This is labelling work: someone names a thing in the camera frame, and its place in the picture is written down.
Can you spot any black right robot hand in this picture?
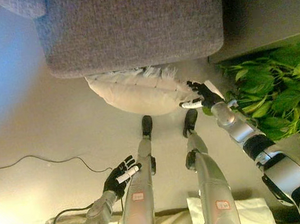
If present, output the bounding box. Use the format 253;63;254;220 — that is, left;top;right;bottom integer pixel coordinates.
176;76;226;111

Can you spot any black floor cable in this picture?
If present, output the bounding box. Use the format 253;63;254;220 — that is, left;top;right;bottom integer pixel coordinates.
0;144;113;186

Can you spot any silver right robot leg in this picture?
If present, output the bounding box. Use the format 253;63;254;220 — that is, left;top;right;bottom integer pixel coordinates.
178;104;242;224

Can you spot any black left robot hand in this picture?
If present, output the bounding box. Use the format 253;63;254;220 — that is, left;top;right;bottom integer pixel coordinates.
98;154;146;203

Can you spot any grey fabric sofa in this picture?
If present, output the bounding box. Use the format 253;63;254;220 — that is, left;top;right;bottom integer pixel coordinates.
0;0;242;88

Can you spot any white fringed pillow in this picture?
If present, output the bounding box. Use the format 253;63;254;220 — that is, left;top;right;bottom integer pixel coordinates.
84;59;207;125

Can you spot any green leafy houseplant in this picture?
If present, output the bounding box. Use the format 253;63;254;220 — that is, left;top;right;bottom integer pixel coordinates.
195;42;300;150

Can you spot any silver robot leg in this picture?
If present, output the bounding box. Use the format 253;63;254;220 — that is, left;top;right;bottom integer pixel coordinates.
106;114;167;224
178;104;242;224

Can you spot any silver left robot leg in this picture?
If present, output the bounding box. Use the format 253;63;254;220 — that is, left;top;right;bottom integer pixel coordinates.
106;114;167;224

